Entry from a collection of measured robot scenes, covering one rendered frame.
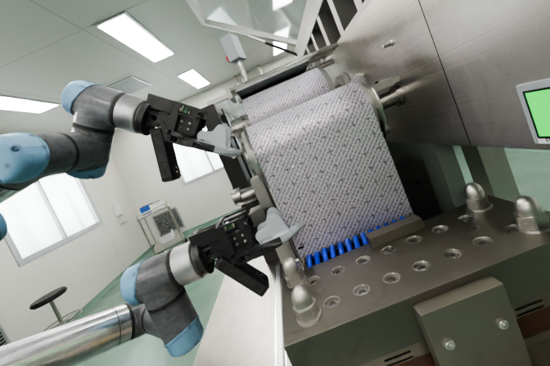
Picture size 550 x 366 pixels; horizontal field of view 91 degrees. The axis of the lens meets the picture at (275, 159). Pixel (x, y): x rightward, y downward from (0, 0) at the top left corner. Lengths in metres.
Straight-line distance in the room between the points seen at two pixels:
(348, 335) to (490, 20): 0.40
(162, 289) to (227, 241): 0.15
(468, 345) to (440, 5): 0.42
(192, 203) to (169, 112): 5.99
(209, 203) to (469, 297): 6.18
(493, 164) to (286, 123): 0.53
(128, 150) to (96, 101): 6.30
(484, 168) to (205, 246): 0.67
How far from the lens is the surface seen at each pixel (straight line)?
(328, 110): 0.52
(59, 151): 0.58
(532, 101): 0.40
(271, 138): 0.51
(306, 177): 0.52
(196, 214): 6.59
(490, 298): 0.42
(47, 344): 0.69
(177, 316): 0.62
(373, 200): 0.55
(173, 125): 0.57
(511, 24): 0.40
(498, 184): 0.85
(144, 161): 6.78
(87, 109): 0.64
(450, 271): 0.43
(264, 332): 0.68
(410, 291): 0.41
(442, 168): 0.62
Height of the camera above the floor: 1.27
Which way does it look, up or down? 5 degrees down
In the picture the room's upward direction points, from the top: 23 degrees counter-clockwise
